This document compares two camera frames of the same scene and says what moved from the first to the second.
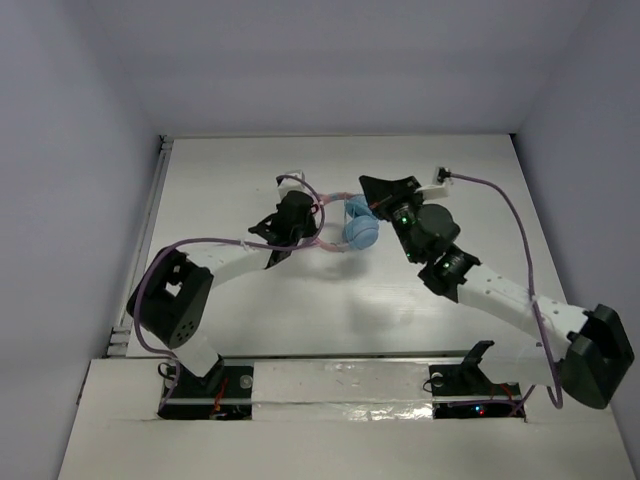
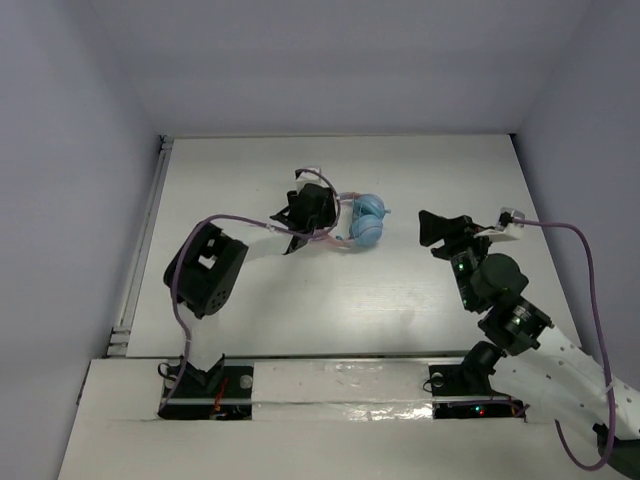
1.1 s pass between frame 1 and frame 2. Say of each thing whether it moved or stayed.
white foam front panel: stayed
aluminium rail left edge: stayed
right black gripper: moved
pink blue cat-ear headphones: moved
